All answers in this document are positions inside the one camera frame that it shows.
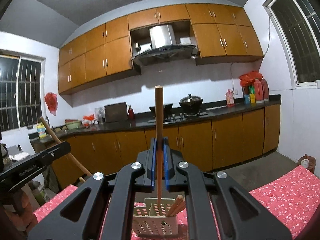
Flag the right window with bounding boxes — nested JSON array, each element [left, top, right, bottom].
[[263, 0, 319, 87]]

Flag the window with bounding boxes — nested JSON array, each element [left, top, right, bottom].
[[0, 55, 42, 131], [263, 0, 319, 87]]

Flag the beige perforated utensil holder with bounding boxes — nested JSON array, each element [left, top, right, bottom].
[[132, 198, 178, 238]]

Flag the black wok with utensils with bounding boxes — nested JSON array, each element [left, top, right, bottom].
[[149, 102, 174, 118]]

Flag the red oil jug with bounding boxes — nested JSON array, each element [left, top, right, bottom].
[[253, 77, 270, 103]]

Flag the red plastic bag on counter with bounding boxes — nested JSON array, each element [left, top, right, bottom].
[[239, 70, 263, 87]]

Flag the yellow detergent bottle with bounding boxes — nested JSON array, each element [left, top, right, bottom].
[[37, 122, 46, 139]]

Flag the person left hand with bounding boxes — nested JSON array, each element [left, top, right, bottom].
[[4, 190, 37, 233]]

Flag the red sauce bottle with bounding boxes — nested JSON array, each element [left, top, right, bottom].
[[128, 105, 135, 120]]

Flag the left window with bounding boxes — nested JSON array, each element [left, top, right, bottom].
[[0, 55, 42, 131]]

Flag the red floral tablecloth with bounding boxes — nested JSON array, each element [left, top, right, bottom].
[[34, 165, 319, 239]]

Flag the pink bottle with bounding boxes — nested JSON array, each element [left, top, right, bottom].
[[226, 89, 235, 107]]

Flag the wooden cabinets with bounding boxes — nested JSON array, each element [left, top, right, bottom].
[[58, 3, 264, 94], [66, 103, 280, 174]]

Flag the upper wooden cabinets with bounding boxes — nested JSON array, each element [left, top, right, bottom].
[[58, 3, 264, 94]]

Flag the green basin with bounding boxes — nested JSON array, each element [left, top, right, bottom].
[[65, 119, 81, 129]]

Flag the dark cutting board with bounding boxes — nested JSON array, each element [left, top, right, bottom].
[[105, 102, 127, 123]]

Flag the orange plastic bag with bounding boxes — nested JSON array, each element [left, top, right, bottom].
[[82, 114, 95, 127]]

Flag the steel range hood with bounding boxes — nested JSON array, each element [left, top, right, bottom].
[[130, 21, 199, 67]]

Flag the lower wooden cabinets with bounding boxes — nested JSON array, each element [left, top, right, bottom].
[[66, 103, 280, 174]]

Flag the hanging red plastic bag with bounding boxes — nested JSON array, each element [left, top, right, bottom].
[[44, 92, 58, 116]]

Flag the black wok with lid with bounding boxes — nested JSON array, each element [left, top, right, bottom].
[[179, 94, 203, 115]]

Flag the wooden chopstick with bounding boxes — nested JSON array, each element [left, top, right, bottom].
[[166, 194, 183, 217], [171, 198, 185, 216], [40, 116, 92, 176], [155, 85, 163, 207]]

